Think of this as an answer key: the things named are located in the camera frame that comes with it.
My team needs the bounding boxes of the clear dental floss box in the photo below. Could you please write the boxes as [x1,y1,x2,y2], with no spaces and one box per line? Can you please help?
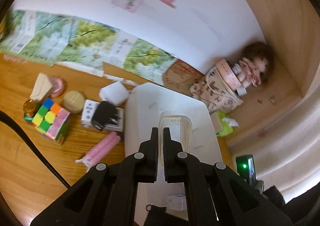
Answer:
[157,111,192,212]

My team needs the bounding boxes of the multicolour puzzle cube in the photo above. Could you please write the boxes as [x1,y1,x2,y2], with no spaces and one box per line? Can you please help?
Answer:
[31,98,71,145]

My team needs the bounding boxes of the green bottle gold cap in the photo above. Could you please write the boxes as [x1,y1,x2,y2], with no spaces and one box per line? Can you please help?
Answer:
[23,99,40,123]

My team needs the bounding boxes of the black power adapter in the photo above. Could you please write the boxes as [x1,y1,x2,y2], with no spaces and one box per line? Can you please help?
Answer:
[91,101,120,131]

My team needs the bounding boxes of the green tissue pack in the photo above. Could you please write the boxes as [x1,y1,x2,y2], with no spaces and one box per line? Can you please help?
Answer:
[210,111,239,137]

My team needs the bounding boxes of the device with green light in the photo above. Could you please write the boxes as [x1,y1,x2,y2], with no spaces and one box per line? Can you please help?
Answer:
[235,154,256,185]

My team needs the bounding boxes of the small white box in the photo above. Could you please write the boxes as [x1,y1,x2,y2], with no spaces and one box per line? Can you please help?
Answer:
[99,81,130,106]

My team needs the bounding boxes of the white dotted box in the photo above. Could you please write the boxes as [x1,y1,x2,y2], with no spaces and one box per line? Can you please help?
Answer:
[80,99,99,128]

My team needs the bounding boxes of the patterned tote bag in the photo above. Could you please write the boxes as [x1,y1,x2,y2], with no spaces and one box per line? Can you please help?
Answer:
[189,66,244,114]

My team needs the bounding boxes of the brown cardboard piece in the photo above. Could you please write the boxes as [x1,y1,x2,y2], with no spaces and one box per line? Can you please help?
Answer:
[162,59,204,96]

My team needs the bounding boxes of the round beige tin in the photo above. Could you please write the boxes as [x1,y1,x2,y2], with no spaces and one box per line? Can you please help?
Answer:
[62,91,86,114]

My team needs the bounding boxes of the pink case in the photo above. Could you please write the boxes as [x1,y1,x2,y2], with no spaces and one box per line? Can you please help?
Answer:
[216,59,242,91]

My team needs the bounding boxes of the pink round packet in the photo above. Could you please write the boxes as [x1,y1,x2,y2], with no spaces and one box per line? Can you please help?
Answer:
[49,76,65,98]

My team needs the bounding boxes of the brown haired doll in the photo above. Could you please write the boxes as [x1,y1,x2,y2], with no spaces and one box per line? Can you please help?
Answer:
[232,42,274,88]

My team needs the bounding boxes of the beige wedge box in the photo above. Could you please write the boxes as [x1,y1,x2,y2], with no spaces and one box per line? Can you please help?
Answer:
[29,73,53,103]

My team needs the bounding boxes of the grape poster sheet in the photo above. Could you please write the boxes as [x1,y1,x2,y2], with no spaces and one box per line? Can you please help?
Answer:
[1,10,177,85]

